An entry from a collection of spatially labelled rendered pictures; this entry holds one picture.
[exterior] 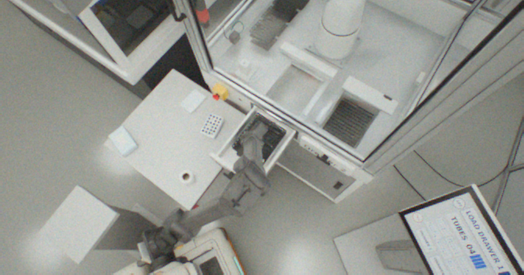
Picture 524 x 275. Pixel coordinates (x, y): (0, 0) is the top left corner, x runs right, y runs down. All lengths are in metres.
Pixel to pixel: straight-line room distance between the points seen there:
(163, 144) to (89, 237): 0.57
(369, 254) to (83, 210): 1.78
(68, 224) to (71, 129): 1.30
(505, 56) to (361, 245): 1.84
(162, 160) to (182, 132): 0.19
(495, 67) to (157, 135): 1.51
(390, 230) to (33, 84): 3.21
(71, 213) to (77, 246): 0.17
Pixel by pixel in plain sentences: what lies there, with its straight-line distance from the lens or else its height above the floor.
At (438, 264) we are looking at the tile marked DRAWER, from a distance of 1.46.
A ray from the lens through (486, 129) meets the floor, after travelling 3.02.
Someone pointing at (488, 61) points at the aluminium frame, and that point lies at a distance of 0.73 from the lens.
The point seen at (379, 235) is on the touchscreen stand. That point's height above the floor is 0.04.
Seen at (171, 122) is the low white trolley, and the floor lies 0.76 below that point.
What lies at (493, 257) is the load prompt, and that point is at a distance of 1.39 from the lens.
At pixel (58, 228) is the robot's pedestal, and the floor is 0.76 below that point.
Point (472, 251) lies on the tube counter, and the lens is 1.40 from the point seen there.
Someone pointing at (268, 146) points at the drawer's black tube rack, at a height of 0.88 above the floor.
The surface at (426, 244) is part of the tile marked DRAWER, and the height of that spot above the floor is 1.00.
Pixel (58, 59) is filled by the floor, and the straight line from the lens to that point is 3.45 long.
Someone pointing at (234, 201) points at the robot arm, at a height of 1.53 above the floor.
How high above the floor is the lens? 2.31
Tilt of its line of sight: 68 degrees down
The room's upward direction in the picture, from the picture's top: 4 degrees counter-clockwise
